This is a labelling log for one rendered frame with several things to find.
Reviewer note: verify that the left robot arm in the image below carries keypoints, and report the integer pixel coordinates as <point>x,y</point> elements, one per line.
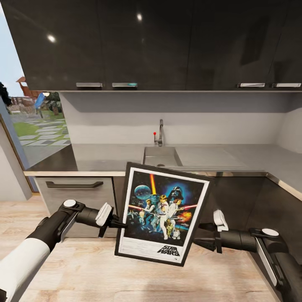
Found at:
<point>19,267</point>

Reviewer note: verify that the dishwasher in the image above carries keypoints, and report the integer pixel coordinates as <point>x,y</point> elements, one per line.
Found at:
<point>93,191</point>

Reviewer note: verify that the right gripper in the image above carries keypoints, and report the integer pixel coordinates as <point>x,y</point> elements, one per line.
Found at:
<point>230,238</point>

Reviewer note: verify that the drop in sink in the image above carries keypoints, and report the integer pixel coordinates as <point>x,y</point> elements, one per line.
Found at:
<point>188,156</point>

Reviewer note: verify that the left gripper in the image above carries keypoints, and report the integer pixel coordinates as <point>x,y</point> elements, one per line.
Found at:
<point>112,221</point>

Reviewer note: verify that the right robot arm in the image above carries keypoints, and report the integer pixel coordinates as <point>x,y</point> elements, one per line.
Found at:
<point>282,267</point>

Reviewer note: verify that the poster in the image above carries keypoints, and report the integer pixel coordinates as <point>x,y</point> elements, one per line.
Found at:
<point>162,208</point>

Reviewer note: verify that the fixed window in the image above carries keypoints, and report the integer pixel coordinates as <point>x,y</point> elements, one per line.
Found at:
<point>33,121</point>

